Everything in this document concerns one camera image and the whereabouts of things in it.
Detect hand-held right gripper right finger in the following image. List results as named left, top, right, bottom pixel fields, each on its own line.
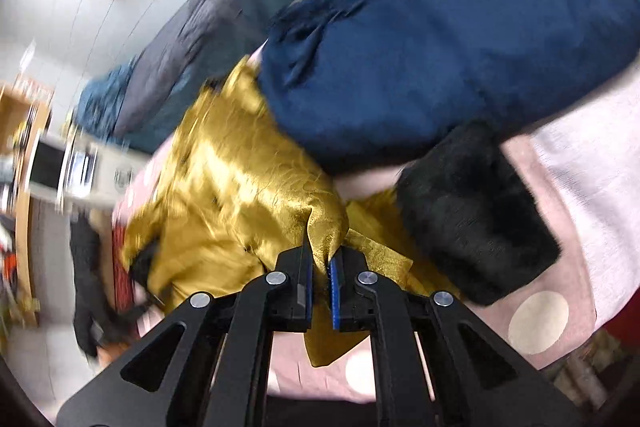
left=327, top=248, right=585, bottom=427

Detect pink polka dot blanket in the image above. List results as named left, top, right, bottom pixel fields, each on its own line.
left=111, top=42, right=640, bottom=408

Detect teal blue blanket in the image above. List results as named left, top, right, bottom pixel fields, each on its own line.
left=75, top=0, right=301, bottom=154

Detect navy blue garment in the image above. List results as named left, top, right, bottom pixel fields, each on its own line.
left=257, top=0, right=640, bottom=175

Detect black hanging cloth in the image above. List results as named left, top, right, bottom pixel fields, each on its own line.
left=69, top=216, right=110, bottom=303

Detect white safe box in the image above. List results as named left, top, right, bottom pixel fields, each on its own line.
left=60, top=132, right=151, bottom=214

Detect red patterned cloth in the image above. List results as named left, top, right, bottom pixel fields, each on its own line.
left=111, top=227, right=132, bottom=308

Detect white framed monitor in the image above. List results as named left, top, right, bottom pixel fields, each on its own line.
left=27, top=134, right=76, bottom=204

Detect pale pink towel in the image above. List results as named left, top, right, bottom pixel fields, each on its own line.
left=529, top=79, right=640, bottom=329

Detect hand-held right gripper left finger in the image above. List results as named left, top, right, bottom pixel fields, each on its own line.
left=56, top=243, right=315, bottom=427

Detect black furry cloth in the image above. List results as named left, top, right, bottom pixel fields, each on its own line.
left=395, top=119, right=561, bottom=307

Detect wooden shelf unit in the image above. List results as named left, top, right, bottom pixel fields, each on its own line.
left=0, top=77, right=56, bottom=329

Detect gold satin garment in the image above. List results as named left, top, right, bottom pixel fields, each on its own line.
left=121, top=56, right=463, bottom=368

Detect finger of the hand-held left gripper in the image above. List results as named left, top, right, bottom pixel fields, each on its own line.
left=130, top=248, right=163, bottom=290

